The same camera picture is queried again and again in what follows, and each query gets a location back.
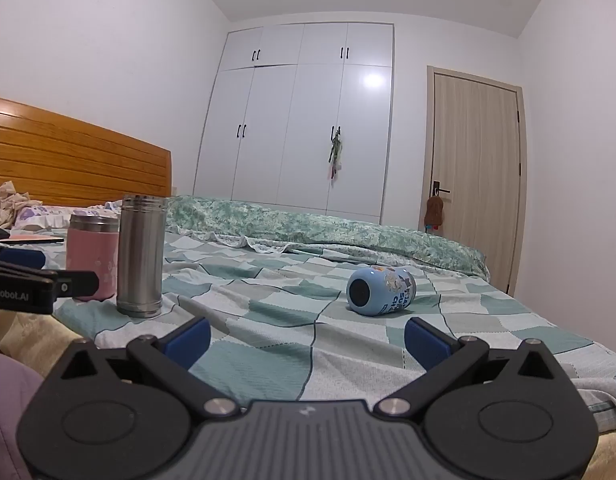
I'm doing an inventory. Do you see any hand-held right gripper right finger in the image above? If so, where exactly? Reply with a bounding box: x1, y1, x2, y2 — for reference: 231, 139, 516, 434
378, 317, 564, 418

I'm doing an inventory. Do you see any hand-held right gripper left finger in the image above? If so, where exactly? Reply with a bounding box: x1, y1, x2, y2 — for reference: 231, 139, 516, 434
49, 316, 240, 418

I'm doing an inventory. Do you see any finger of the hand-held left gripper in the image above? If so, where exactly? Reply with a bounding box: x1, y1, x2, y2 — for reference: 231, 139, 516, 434
0, 246, 47, 272
53, 270, 100, 297

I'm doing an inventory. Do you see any blue printed cup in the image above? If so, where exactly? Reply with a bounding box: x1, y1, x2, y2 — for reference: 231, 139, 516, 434
346, 266, 417, 317

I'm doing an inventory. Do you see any pink insulated cup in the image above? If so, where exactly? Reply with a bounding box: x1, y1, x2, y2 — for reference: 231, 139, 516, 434
65, 211, 121, 303

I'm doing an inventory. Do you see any stainless steel cup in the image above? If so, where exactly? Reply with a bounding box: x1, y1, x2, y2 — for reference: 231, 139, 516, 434
116, 194, 167, 319

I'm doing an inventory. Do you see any flat orange tablet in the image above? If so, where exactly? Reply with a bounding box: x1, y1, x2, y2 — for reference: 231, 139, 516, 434
0, 232, 67, 247

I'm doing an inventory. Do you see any purple floral pillow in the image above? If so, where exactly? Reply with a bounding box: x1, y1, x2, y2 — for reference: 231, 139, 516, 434
13, 202, 122, 231

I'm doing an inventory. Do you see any yellow blanket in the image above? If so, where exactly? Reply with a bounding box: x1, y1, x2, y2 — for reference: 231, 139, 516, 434
0, 305, 87, 379

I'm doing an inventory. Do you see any crumpled beige cloth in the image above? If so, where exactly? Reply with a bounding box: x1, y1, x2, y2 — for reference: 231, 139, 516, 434
0, 180, 42, 231

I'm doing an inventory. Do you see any checked bed sheet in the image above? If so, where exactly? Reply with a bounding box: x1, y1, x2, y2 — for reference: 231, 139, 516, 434
53, 230, 616, 411

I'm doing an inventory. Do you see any wooden bed headboard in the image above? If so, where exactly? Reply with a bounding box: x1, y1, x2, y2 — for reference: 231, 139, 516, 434
0, 95, 172, 209

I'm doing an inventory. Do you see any purple garment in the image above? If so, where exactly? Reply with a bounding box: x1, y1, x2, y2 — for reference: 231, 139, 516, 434
0, 351, 44, 480

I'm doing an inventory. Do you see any brown plush toy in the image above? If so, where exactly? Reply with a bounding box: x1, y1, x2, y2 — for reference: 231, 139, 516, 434
424, 196, 445, 234

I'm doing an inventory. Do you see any green floral quilt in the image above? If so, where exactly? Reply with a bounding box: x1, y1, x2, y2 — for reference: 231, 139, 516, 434
165, 195, 490, 281

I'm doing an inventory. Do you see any wooden door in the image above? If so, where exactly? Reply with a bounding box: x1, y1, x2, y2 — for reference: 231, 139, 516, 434
419, 65, 528, 297

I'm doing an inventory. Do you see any green hanging ornament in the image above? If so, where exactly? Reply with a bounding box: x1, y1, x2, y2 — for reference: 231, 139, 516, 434
326, 127, 345, 181

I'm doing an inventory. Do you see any white wardrobe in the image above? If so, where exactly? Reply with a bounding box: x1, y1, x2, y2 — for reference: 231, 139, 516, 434
193, 22, 395, 226

